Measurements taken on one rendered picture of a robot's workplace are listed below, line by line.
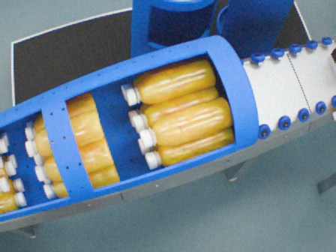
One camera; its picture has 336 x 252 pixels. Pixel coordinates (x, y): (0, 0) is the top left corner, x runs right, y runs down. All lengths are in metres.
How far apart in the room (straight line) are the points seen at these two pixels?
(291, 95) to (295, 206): 1.00
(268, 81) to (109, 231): 1.11
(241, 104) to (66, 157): 0.40
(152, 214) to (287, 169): 0.64
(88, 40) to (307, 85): 1.17
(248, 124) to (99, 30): 1.32
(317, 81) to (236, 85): 0.48
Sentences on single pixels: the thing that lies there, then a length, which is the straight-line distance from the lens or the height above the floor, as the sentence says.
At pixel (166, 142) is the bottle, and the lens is 1.33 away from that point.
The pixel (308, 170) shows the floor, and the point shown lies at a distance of 2.59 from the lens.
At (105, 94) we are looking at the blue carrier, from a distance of 1.48.
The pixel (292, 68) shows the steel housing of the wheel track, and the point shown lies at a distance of 1.67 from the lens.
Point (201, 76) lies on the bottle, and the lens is 1.37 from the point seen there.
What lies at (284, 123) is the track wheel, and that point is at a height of 0.97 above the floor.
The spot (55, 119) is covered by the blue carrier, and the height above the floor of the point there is 1.23.
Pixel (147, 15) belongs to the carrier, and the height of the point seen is 0.86.
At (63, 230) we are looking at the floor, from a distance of 2.45.
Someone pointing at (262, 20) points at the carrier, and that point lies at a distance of 2.08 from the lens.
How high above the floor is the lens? 2.43
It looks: 75 degrees down
